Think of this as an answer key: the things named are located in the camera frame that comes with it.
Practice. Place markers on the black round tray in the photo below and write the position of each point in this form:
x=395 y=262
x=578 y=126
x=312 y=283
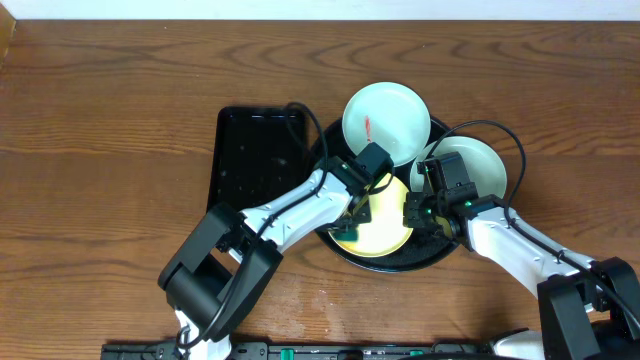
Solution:
x=422 y=248

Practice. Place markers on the yellow plate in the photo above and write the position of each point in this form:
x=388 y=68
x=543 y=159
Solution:
x=386 y=232

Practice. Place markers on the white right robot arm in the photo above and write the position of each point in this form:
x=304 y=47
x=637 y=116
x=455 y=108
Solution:
x=588 y=309

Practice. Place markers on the black rectangular tray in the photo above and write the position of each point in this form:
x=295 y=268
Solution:
x=259 y=154

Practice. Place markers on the light blue plate with stain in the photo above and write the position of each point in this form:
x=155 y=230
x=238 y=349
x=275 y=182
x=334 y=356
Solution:
x=391 y=115

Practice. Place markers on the pale green plate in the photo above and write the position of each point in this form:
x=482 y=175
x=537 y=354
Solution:
x=484 y=166

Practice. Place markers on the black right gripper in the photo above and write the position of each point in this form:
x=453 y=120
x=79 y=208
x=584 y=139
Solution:
x=413 y=201

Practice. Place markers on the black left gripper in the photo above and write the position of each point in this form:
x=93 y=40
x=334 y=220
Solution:
x=353 y=215

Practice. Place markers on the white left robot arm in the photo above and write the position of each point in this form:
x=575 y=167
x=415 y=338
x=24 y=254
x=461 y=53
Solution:
x=219 y=273

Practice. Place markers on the green yellow sponge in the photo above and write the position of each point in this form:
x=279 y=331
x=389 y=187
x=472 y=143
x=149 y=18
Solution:
x=345 y=234

